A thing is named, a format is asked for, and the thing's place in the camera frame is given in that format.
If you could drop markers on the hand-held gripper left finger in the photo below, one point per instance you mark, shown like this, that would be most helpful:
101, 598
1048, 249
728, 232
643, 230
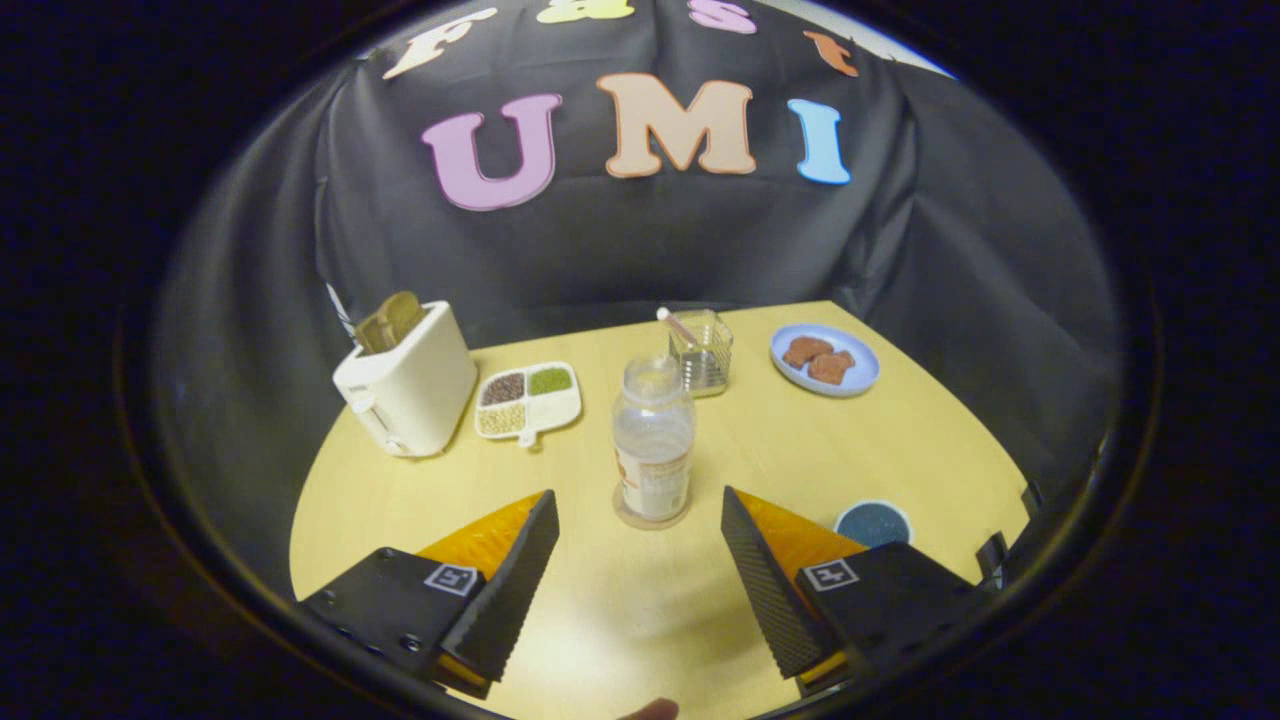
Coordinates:
510, 590

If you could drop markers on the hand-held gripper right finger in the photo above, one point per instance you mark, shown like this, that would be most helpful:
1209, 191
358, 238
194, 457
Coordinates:
765, 590

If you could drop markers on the blue round coaster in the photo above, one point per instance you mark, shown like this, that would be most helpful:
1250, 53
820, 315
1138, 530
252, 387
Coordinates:
874, 524

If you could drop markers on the tan round coaster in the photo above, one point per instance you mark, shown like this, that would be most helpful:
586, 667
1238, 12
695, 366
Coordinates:
622, 518

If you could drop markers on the clear juice bottle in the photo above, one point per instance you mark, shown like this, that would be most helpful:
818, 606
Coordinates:
654, 450

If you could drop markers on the clear glass cup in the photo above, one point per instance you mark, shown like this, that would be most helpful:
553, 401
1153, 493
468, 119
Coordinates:
704, 365

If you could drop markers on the yellow beans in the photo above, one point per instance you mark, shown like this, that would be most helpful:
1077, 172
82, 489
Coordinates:
501, 418

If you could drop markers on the white divided tray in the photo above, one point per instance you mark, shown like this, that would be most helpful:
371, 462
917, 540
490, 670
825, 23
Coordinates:
556, 408

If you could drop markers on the dark red beans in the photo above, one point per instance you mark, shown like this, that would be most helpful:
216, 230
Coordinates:
502, 388

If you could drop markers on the green beans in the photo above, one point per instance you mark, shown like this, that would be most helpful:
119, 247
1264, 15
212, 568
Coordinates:
550, 380

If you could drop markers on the cream toaster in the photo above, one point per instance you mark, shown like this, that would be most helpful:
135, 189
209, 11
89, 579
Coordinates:
415, 395

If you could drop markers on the black clamp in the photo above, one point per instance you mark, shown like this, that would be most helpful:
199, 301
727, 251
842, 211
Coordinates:
1032, 498
991, 558

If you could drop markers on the brown toast piece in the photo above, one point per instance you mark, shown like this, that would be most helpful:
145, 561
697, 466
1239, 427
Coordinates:
830, 368
804, 350

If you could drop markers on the blue plate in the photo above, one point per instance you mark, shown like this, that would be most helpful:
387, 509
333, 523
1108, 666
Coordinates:
860, 372

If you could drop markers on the pink straw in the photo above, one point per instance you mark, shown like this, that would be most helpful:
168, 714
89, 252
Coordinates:
674, 323

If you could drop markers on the toast slice in toaster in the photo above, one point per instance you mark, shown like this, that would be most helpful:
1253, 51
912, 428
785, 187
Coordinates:
392, 320

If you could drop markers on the black backdrop cloth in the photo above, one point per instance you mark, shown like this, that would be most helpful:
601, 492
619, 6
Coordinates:
620, 250

